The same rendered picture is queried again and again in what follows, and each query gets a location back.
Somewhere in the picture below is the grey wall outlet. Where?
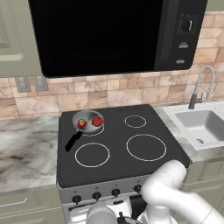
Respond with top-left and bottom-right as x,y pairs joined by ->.
32,75 -> 49,92
14,76 -> 32,94

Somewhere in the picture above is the black hob stove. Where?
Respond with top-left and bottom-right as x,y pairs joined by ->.
55,103 -> 193,224

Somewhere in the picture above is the black microwave oven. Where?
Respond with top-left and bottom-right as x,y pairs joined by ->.
28,0 -> 208,79

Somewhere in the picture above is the pale green drawer front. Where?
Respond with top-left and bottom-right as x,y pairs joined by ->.
0,185 -> 64,212

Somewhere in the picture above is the red onion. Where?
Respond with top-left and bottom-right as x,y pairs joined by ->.
91,115 -> 105,128

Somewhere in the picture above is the silver spring tap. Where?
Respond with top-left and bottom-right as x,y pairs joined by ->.
187,66 -> 216,111

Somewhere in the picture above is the pale green wall cupboard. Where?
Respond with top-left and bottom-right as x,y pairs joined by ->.
205,0 -> 224,13
0,0 -> 44,78

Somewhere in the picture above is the red tomato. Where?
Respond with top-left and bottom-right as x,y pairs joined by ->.
77,118 -> 88,129

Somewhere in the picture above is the black microwave door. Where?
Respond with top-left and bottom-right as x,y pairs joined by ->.
28,0 -> 165,79

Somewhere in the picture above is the grey pan with black handle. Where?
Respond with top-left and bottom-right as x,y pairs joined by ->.
64,109 -> 106,152

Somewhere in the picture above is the silver drawer handle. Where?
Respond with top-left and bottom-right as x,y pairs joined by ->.
0,198 -> 30,209

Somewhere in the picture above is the white sink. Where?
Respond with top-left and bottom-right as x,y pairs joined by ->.
161,100 -> 224,151

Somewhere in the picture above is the silver oven door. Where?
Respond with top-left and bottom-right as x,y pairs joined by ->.
61,195 -> 147,224

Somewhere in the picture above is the black microwave knob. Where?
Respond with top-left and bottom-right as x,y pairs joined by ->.
181,19 -> 194,32

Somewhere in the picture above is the pale green base cupboard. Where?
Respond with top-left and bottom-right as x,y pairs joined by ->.
179,158 -> 224,211

